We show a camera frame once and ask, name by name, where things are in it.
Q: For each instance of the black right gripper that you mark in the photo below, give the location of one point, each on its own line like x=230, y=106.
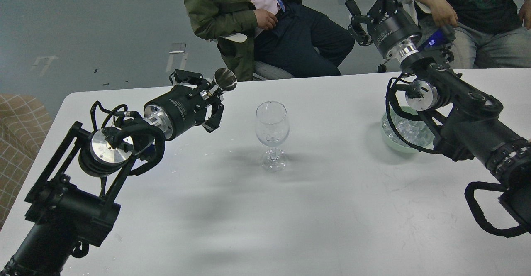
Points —
x=389, y=27

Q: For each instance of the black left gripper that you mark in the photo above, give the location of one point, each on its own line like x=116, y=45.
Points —
x=185, y=106

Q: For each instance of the steel cocktail jigger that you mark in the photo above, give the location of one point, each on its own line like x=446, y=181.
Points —
x=224, y=81

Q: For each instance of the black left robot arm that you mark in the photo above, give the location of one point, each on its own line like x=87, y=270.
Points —
x=72, y=203

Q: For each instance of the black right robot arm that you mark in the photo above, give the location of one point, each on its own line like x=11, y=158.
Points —
x=463, y=119

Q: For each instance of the clear wine glass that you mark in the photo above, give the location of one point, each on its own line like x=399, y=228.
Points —
x=272, y=128

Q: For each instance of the clear ice cubes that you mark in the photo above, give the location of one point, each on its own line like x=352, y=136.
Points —
x=416, y=132

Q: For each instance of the white office chair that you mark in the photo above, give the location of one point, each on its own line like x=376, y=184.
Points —
x=265, y=70

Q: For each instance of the seated person dark trousers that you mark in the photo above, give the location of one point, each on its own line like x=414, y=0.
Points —
x=282, y=33

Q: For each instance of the person in grey jeans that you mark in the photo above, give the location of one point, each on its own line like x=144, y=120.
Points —
x=488, y=33

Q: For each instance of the green bowl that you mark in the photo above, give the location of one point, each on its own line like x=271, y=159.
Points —
x=398, y=147

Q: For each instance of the beige checked sofa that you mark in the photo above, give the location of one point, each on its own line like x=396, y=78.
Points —
x=24, y=125

